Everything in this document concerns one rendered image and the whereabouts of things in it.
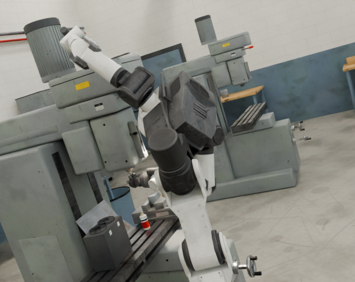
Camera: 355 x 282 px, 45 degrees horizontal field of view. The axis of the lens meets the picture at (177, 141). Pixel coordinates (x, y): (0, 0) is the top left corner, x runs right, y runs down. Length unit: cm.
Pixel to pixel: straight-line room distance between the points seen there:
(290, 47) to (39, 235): 677
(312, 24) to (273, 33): 73
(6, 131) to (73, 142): 48
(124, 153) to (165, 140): 81
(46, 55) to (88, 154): 58
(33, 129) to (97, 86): 54
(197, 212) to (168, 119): 39
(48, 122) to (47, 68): 30
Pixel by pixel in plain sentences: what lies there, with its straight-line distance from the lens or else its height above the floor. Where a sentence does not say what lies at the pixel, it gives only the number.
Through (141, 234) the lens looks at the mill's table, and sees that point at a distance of 249.
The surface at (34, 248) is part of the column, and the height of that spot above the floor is 99.
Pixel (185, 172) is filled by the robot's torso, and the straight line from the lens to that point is 161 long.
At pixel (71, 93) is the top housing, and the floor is 179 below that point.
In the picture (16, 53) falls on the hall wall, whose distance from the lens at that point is 834.
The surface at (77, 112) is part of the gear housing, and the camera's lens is 238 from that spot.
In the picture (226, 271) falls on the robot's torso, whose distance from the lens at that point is 184.
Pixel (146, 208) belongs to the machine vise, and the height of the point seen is 101.
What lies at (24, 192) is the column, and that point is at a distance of 264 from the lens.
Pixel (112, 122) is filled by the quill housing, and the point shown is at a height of 158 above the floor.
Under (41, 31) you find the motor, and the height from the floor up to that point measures 215.
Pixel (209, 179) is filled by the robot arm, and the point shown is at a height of 120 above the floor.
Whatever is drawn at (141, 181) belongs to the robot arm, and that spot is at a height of 123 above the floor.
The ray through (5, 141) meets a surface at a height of 164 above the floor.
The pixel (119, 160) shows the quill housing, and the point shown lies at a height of 137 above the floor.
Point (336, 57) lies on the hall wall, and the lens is 856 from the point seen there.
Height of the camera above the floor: 177
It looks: 10 degrees down
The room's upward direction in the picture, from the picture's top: 17 degrees counter-clockwise
